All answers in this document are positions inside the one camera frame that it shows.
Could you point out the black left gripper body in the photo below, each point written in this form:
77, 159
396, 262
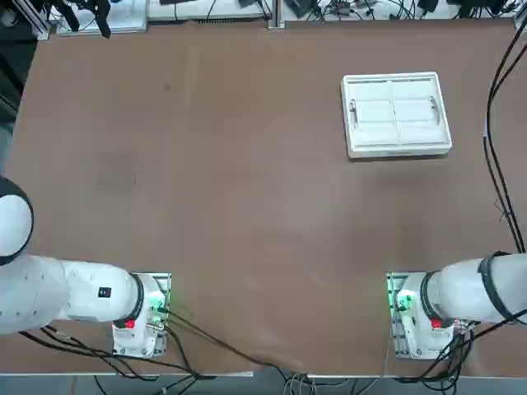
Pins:
82, 4

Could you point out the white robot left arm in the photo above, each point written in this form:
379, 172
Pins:
82, 296

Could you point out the white board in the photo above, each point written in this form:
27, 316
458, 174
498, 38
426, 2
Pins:
239, 10

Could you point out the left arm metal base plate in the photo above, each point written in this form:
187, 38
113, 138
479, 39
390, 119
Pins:
164, 279

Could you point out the aluminium profile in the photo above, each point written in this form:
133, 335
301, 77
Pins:
39, 20

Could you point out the black power brick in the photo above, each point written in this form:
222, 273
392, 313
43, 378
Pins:
428, 5

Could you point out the white tray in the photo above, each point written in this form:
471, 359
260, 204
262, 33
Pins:
123, 18

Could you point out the white folding storage box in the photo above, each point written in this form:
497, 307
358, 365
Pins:
395, 119

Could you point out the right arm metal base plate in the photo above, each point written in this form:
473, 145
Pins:
391, 284

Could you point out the aluminium profile post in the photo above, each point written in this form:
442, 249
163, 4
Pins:
276, 14

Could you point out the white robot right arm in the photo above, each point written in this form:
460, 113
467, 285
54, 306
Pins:
461, 288

